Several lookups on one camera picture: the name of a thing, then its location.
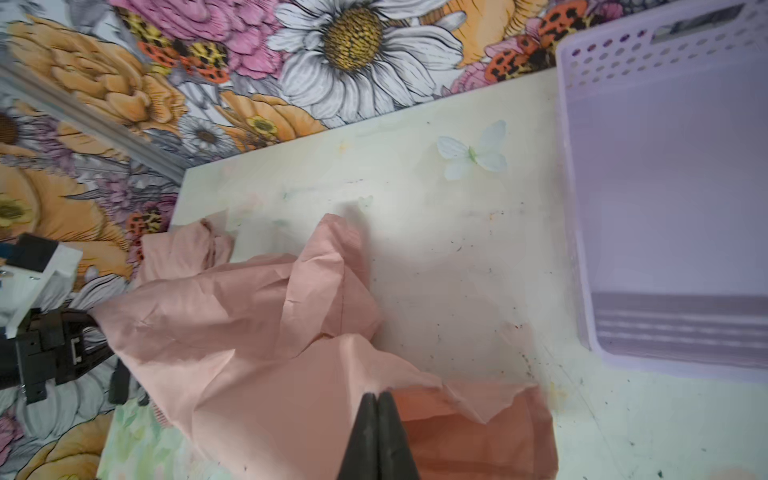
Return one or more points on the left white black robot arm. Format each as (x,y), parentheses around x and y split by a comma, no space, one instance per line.
(40,273)

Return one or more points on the pink pixel-print t-shirt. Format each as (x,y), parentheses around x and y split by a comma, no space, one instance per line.
(183,251)

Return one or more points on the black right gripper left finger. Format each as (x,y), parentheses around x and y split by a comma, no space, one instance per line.
(360,461)

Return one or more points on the pink garments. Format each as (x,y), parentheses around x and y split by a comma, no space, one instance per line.
(262,365)

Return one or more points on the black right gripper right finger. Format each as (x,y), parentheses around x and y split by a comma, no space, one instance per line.
(395,459)

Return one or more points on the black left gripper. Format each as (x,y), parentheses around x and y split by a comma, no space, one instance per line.
(53,346)

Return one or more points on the aluminium corner post left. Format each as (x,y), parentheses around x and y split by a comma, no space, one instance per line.
(46,98)

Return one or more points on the lilac perforated plastic basket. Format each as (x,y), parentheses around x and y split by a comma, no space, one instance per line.
(664,128)

